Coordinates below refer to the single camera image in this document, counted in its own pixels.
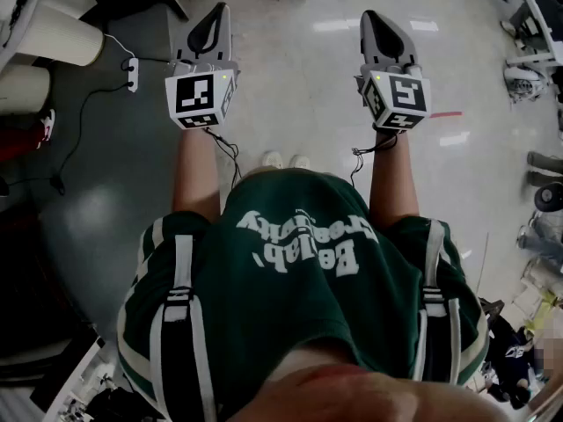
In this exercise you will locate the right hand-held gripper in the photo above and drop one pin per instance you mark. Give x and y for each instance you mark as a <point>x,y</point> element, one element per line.
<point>407,95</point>

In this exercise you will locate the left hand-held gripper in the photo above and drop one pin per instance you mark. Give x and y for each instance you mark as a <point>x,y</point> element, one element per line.
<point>193,99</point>

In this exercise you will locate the person's left forearm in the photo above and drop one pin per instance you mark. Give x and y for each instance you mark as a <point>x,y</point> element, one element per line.
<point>195,174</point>

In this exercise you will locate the person's right forearm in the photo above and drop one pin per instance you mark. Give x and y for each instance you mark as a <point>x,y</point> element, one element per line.
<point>393,183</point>

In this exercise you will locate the white power strip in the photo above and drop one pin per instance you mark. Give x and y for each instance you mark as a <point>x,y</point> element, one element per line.
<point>133,75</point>

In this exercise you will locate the red floor tape strip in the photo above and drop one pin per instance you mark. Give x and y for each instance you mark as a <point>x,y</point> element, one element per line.
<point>445,114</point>

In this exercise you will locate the person's left white shoe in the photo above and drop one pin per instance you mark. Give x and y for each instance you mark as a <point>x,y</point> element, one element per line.
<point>272,160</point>

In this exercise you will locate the person's white shoe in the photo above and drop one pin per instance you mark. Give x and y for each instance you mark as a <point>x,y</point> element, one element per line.
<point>272,160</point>
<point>300,162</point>

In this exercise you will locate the cream ribbed cylinder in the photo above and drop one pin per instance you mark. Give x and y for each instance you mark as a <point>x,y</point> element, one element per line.
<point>61,33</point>
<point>24,88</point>

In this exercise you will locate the white black mesh device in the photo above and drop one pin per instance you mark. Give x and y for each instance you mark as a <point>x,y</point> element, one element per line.
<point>523,82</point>

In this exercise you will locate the person's right white shoe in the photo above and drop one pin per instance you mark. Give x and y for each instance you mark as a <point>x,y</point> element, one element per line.
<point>300,162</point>

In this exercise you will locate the black caster wheel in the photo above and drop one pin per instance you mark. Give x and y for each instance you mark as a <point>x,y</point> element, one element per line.
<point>549,197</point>

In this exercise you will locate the dark green printed shirt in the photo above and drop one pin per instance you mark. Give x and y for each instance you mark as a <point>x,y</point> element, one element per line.
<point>286,315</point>

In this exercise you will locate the person's face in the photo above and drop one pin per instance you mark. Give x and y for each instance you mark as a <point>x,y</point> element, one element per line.
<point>352,394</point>

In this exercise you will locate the white metal table frame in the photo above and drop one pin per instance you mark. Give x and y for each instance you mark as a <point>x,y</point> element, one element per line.
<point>534,7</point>

